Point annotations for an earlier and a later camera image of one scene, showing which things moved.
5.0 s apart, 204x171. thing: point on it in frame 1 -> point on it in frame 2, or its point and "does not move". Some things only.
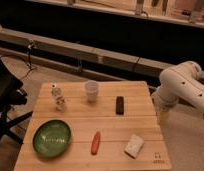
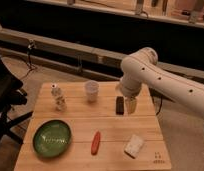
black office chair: (7, 96) does not move
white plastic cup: (92, 87) does not move
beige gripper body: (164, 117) -> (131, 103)
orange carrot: (95, 143) does not move
